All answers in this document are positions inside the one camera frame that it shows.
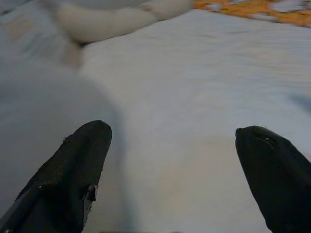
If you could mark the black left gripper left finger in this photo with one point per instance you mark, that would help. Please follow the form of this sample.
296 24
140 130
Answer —
63 174

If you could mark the white quilted mattress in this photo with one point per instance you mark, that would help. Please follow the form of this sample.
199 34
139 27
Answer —
194 85

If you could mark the yellow cartoon egg blanket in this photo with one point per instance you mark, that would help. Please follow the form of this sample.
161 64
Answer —
262 9

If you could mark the cream bolster pillow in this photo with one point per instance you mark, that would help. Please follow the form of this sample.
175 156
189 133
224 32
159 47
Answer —
109 21

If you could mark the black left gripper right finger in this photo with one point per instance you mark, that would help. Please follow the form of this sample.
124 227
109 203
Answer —
279 179

